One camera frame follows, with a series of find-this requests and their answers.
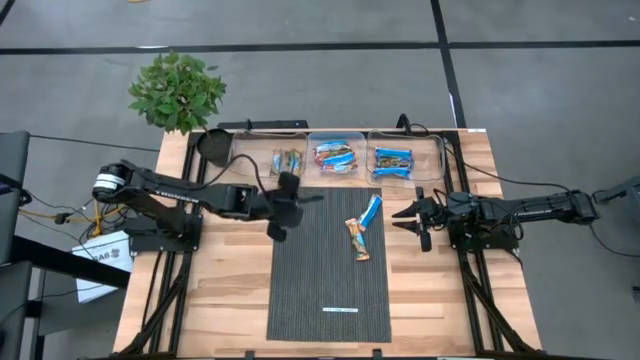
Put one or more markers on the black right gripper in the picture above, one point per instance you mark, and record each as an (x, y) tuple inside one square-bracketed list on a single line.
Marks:
[(436, 215)]

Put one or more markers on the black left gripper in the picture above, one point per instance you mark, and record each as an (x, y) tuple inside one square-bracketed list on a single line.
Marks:
[(285, 207)]

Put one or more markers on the light blue granola bar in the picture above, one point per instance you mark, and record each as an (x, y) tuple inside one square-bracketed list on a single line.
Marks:
[(334, 146), (370, 212)]

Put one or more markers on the red and green granola bar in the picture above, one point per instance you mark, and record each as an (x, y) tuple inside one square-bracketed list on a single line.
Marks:
[(331, 153), (340, 168)]

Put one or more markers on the blue wrapper granola bar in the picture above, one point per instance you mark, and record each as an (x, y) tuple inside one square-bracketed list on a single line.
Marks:
[(395, 152), (393, 173)]

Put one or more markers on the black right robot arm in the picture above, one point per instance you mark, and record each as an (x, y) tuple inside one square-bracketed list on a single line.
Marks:
[(540, 210)]

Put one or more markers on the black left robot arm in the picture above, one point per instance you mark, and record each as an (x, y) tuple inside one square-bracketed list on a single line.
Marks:
[(200, 197)]

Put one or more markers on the large clear plastic bin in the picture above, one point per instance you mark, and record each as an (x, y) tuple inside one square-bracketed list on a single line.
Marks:
[(250, 155), (430, 165)]

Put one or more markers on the small clear plastic bin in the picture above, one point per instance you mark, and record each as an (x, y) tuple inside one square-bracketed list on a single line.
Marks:
[(362, 150)]

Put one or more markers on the dark grey woven placemat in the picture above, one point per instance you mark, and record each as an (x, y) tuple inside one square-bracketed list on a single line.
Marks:
[(320, 280)]

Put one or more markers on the white corner sticker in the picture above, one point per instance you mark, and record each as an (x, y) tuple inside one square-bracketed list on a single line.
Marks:
[(476, 130)]

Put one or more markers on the white label strip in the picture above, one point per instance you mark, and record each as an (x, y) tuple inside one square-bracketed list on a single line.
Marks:
[(340, 309)]

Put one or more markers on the black edge clamp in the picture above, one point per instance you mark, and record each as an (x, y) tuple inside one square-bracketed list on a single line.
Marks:
[(377, 354), (249, 355)]

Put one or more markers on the green plant in black pot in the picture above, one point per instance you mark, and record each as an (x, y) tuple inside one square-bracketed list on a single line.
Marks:
[(175, 92)]

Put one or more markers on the grey chair base leg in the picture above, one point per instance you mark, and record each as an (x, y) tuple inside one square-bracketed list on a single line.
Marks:
[(620, 192)]

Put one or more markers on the white cardboard box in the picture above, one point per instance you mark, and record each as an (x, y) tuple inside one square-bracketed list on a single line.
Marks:
[(107, 252)]

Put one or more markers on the black power plug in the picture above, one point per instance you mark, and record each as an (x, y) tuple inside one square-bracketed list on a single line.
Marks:
[(62, 218)]

